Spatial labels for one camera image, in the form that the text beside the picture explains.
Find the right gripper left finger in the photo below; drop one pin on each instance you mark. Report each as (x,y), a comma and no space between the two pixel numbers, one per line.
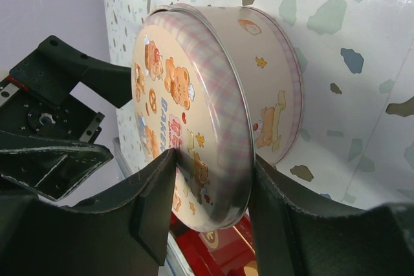
(120,231)

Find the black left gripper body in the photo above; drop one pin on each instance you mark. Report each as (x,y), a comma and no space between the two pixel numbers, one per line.
(24,114)

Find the round metal tin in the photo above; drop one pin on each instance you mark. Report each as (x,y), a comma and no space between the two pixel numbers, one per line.
(248,69)

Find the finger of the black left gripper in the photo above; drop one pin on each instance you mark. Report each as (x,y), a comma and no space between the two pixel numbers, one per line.
(49,167)
(54,68)

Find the round metal tin lid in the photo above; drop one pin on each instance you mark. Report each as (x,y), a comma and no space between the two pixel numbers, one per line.
(187,98)

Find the red rectangular tray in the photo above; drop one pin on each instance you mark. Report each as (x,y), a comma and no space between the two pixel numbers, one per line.
(221,252)

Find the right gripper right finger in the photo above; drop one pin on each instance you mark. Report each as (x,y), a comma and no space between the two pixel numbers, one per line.
(299,232)

